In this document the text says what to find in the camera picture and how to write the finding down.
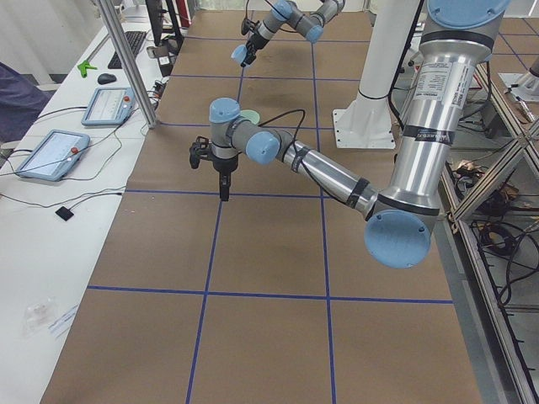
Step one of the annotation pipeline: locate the aluminium frame post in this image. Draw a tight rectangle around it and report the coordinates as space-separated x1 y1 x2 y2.
97 0 157 129

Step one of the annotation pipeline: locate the light blue plastic cup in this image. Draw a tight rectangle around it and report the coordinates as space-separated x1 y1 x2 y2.
231 45 248 64

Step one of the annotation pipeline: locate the black keyboard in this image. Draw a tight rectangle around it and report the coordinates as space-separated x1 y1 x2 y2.
107 30 147 70

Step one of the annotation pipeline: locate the far teach pendant tablet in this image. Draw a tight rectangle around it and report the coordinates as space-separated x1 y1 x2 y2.
81 87 136 127

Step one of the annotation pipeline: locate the teach pendant tablet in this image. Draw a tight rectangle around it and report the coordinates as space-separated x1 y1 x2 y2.
81 87 136 127
14 130 90 182

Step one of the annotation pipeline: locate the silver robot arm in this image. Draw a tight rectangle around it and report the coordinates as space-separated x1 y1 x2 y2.
231 0 345 67
206 1 508 268

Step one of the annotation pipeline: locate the near teach pendant tablet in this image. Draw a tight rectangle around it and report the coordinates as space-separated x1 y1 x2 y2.
14 130 90 182

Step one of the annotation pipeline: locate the black computer monitor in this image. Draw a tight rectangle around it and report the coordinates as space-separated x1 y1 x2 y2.
145 0 184 49

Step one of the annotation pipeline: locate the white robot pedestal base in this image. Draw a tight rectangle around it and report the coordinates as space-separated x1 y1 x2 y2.
333 0 423 150

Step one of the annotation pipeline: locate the clear plastic bag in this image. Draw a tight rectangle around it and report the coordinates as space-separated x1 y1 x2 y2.
22 297 56 337

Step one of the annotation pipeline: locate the small black square pad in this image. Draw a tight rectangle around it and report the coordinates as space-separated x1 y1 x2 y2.
55 206 74 221

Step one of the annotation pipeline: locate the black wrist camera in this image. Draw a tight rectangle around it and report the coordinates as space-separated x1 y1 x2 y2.
241 18 259 35
189 136 212 169

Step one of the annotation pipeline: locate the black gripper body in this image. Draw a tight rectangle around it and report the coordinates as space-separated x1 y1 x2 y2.
248 21 274 51
211 143 239 175

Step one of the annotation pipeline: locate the green plastic clamp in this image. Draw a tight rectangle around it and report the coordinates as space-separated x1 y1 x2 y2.
77 60 97 78

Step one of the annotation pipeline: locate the black computer mouse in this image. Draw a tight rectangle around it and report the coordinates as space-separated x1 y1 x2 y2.
97 73 117 85

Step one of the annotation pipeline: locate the light green bowl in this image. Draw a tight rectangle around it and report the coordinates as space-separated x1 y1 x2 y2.
240 109 260 125

